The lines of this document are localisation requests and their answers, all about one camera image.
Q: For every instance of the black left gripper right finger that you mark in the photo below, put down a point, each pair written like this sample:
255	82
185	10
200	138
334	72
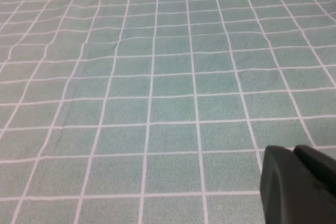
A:
317	163

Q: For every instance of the green white-grid tablecloth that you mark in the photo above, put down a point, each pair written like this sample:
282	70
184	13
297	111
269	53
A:
147	77

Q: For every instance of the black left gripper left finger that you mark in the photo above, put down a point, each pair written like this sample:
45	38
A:
288	195

